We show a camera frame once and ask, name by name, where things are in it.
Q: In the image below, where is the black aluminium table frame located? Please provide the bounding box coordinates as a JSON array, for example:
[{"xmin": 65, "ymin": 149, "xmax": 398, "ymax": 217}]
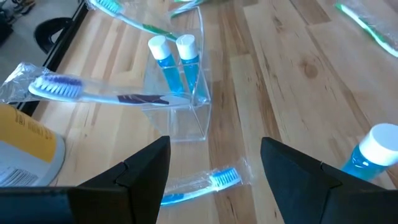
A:
[{"xmin": 17, "ymin": 0, "xmax": 91, "ymax": 118}]

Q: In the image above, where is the blue mouthwash bottle white cap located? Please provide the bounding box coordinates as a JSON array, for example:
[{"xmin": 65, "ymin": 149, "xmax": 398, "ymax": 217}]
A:
[
  {"xmin": 147, "ymin": 34, "xmax": 187, "ymax": 96},
  {"xmin": 175, "ymin": 33, "xmax": 208, "ymax": 103},
  {"xmin": 340, "ymin": 123, "xmax": 398, "ymax": 183}
]

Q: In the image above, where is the white canister yellow label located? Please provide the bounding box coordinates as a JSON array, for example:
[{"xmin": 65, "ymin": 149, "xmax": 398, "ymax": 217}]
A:
[{"xmin": 0, "ymin": 103, "xmax": 67, "ymax": 188}]

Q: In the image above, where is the purple white toothbrush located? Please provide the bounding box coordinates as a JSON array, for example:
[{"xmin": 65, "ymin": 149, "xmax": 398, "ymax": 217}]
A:
[{"xmin": 0, "ymin": 61, "xmax": 193, "ymax": 108}]

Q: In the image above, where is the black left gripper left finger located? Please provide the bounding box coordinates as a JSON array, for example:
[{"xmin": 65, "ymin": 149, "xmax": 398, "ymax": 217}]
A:
[{"xmin": 0, "ymin": 135, "xmax": 172, "ymax": 224}]

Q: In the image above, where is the clear acrylic organizer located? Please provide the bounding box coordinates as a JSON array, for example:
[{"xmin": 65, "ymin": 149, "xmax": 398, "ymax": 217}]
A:
[{"xmin": 141, "ymin": 6, "xmax": 213, "ymax": 143}]

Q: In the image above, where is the black curved handle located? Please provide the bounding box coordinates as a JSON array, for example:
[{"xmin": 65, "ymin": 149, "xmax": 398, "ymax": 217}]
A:
[{"xmin": 33, "ymin": 17, "xmax": 75, "ymax": 54}]

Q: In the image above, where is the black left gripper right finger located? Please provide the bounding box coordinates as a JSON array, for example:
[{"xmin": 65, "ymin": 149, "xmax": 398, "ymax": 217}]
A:
[{"xmin": 260, "ymin": 136, "xmax": 398, "ymax": 224}]

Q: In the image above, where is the blue white toothbrush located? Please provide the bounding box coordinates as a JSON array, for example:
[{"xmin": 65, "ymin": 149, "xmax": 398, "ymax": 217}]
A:
[{"xmin": 160, "ymin": 157, "xmax": 254, "ymax": 208}]

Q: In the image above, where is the green white toothbrush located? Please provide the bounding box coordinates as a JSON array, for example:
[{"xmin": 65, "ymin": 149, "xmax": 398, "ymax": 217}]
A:
[
  {"xmin": 167, "ymin": 0, "xmax": 208, "ymax": 18},
  {"xmin": 334, "ymin": 0, "xmax": 398, "ymax": 59},
  {"xmin": 85, "ymin": 0, "xmax": 180, "ymax": 43}
]

